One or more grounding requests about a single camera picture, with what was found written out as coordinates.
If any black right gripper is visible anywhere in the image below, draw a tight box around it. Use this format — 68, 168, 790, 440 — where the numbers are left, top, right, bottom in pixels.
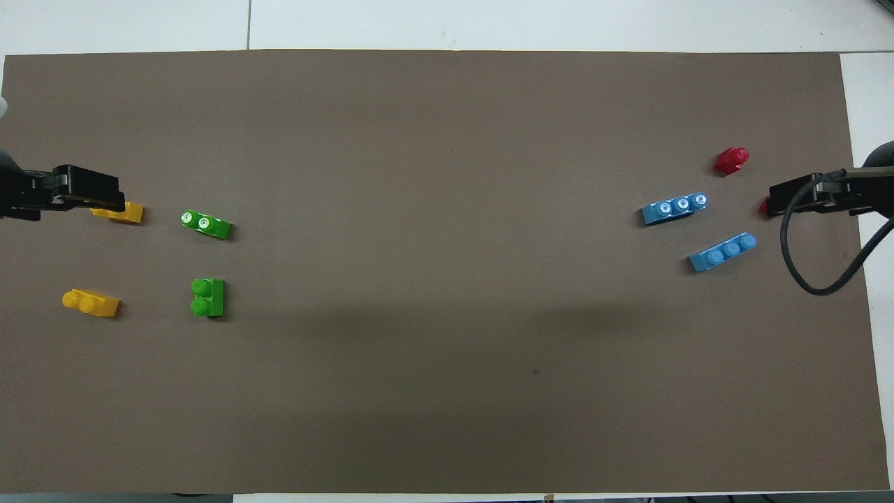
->
768, 168, 870, 219

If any green two-stud toy brick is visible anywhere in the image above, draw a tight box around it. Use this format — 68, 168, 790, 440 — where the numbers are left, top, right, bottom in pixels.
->
191, 277, 226, 319
180, 209, 233, 241

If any blue three-stud toy brick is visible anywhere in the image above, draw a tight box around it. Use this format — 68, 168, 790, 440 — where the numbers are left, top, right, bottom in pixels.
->
641, 192, 709, 226
688, 232, 758, 273

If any brown table mat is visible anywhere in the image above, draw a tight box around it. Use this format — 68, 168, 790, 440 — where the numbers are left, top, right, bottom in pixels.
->
0, 49, 891, 495

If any yellow two-stud toy brick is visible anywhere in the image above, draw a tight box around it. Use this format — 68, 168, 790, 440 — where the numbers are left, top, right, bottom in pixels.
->
61, 289, 121, 319
91, 201, 145, 225

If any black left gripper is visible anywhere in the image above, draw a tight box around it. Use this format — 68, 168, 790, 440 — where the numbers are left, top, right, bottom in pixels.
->
0, 165, 126, 221

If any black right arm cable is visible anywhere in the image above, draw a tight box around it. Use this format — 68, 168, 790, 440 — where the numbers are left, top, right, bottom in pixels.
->
780, 175, 894, 297

